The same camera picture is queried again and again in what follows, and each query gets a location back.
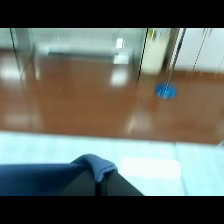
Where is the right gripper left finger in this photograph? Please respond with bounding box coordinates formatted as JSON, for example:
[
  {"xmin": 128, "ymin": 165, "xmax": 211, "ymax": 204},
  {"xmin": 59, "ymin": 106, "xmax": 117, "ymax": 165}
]
[{"xmin": 61, "ymin": 169, "xmax": 102, "ymax": 197}]

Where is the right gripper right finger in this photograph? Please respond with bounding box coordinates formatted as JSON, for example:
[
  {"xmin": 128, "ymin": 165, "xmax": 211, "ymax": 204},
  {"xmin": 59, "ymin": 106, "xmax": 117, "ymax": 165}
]
[{"xmin": 100, "ymin": 169, "xmax": 145, "ymax": 197}]

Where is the blue garment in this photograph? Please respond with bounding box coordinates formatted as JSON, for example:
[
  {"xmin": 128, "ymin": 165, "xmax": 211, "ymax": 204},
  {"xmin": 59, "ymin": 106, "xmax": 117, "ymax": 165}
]
[{"xmin": 0, "ymin": 153, "xmax": 119, "ymax": 197}]

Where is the blue mop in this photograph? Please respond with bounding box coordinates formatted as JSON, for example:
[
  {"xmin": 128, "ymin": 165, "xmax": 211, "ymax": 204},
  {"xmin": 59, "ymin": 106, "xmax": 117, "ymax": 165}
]
[{"xmin": 154, "ymin": 28, "xmax": 186, "ymax": 100}]

